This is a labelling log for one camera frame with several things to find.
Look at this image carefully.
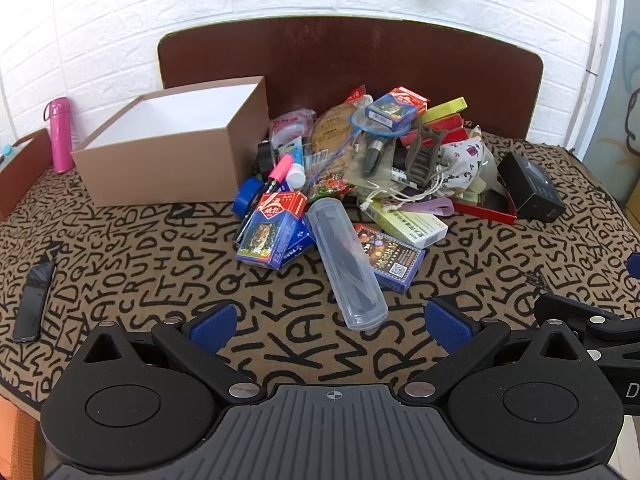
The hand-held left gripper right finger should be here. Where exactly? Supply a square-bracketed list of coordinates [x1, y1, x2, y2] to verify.
[397, 297, 591, 403]

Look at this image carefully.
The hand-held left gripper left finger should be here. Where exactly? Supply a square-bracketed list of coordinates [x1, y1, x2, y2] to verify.
[75, 302, 261, 403]

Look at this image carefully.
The dark print playing card box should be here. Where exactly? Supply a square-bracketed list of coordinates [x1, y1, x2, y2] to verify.
[354, 223, 426, 294]

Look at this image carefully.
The tiger print playing card box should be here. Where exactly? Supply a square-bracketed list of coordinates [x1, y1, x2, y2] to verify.
[364, 87, 431, 126]
[235, 191, 309, 269]

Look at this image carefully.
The plain blue playing card box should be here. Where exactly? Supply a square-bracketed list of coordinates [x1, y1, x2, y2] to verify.
[277, 212, 317, 267]

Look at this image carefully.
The clear plastic tube case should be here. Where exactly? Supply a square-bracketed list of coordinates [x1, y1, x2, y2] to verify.
[306, 198, 389, 331]

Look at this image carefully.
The large brown cardboard box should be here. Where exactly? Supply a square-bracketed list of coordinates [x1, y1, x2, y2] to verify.
[70, 75, 271, 207]

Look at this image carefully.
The letter print blanket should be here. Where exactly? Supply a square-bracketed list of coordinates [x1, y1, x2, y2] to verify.
[0, 130, 640, 413]

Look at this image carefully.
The white green medicine box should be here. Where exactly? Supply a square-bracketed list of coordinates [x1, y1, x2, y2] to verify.
[371, 199, 449, 249]

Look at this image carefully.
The red shallow box lid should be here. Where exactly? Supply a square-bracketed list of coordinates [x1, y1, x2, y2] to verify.
[450, 184, 519, 226]

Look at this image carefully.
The purple plastic shoehorn tag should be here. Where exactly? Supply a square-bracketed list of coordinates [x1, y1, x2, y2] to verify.
[394, 197, 454, 217]

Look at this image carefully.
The black box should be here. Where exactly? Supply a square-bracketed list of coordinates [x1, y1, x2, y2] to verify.
[497, 151, 567, 224]

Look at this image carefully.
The blue tape roll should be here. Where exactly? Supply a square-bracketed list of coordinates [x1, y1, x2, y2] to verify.
[232, 177, 267, 219]

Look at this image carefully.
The pale cartoon print panel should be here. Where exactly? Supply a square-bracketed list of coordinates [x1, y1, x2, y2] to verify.
[592, 5, 640, 206]

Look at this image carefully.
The pink marker pen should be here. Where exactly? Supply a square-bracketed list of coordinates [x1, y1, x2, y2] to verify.
[264, 154, 296, 197]

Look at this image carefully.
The grey hair claw clip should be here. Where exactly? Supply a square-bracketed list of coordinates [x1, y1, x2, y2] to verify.
[398, 126, 449, 187]

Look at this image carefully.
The colourful snack packet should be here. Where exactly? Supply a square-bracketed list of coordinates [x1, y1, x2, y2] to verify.
[304, 169, 357, 202]

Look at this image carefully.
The clear bag with black item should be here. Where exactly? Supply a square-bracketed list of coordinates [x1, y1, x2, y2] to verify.
[350, 130, 402, 188]

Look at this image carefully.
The red carton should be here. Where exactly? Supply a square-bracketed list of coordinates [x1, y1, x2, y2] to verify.
[425, 114, 467, 137]

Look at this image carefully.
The blue rimmed small net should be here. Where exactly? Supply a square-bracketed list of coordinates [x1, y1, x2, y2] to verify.
[347, 107, 417, 139]

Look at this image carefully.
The pink white plastic packet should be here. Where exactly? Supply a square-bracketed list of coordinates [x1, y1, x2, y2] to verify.
[269, 109, 317, 153]

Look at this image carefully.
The yellow green carton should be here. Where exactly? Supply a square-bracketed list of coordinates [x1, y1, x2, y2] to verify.
[423, 96, 469, 124]

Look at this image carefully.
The orange cloth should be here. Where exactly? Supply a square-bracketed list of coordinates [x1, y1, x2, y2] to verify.
[0, 394, 51, 480]

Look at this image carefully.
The brown snack packet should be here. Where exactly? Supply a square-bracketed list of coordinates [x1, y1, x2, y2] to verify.
[309, 102, 372, 162]

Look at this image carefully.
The small brown open box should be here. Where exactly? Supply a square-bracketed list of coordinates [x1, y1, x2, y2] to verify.
[0, 127, 54, 222]

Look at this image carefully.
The pink thermos bottle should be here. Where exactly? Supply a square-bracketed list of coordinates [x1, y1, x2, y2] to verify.
[43, 97, 75, 175]

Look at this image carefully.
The red snack packet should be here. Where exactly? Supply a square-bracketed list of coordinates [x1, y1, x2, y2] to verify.
[344, 86, 375, 108]

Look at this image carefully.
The brown wooden headboard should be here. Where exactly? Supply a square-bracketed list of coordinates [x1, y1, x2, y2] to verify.
[157, 16, 545, 142]

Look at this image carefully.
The floral drawstring pouch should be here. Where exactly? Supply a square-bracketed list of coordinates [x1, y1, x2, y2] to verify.
[429, 139, 499, 202]

